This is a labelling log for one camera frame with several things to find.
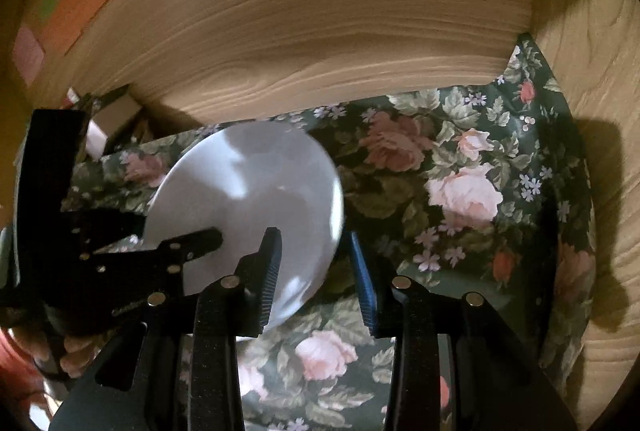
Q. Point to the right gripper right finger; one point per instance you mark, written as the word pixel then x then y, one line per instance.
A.
pixel 456 365

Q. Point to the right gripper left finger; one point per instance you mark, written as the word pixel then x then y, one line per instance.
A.
pixel 174 367

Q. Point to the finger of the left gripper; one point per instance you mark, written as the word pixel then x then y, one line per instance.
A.
pixel 152 269

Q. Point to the white bowl black spots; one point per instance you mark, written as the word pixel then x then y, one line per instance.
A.
pixel 242 180

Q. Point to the orange left sleeve forearm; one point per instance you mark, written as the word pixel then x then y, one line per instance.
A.
pixel 22 390

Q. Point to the person left hand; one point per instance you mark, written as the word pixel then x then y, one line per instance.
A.
pixel 78 354

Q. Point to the small cardboard box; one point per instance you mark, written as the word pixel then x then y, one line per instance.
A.
pixel 108 123

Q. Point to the floral tablecloth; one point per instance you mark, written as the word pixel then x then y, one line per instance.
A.
pixel 466 187

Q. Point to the pink sticky note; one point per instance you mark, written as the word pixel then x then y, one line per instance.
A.
pixel 27 55

